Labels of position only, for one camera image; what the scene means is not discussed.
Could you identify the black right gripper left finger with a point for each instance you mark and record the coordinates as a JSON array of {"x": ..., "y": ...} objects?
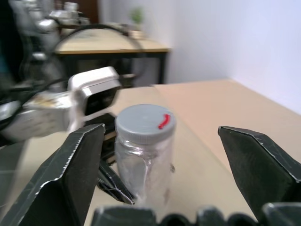
[{"x": 63, "y": 179}]

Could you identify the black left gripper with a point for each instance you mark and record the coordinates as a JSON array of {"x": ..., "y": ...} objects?
[{"x": 108, "y": 121}]

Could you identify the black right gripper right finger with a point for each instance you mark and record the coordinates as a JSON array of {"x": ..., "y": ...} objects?
[{"x": 261, "y": 164}]

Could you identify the clear glass jar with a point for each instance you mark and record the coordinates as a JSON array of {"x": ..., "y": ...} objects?
[{"x": 143, "y": 169}]

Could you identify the grey screw lid red mark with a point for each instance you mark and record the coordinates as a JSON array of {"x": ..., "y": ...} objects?
[{"x": 144, "y": 122}]

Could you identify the grey device on table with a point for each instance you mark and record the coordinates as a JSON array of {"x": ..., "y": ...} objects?
[{"x": 68, "y": 15}]

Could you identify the green potted plant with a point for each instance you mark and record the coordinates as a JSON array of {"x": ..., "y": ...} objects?
[{"x": 137, "y": 15}]

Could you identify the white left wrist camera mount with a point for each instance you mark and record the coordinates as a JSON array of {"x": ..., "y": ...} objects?
[{"x": 94, "y": 82}]

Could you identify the wooden table black frame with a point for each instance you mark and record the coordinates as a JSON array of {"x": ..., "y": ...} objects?
[{"x": 110, "y": 46}]

